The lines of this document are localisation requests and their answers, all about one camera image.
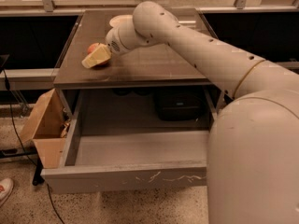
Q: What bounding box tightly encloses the brown cardboard box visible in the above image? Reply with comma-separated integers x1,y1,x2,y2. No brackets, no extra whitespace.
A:
20,89,67,169

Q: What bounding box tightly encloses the grey drawer cabinet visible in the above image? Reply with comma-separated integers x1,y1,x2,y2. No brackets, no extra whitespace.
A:
54,9,231,135

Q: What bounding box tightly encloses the red apple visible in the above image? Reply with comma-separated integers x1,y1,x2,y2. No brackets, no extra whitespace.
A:
87,43,100,54

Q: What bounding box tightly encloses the open grey top drawer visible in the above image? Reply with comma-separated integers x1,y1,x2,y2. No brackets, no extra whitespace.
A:
42,90,210,193

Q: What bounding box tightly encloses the black floor cable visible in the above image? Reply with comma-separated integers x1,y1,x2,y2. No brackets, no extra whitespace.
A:
1,68,65,224

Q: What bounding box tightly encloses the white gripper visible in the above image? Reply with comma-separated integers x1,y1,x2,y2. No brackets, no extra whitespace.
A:
81,26,130,68

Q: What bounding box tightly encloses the black box under cabinet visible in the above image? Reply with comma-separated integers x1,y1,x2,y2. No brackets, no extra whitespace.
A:
153,86,206,121

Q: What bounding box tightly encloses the white red sneaker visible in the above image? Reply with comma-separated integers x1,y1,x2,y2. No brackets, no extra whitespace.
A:
0,178,14,206

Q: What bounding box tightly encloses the white bowl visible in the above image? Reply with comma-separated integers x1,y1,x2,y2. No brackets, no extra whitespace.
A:
109,15,132,28

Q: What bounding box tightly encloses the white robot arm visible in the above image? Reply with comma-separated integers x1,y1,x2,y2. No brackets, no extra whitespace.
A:
82,1,299,224

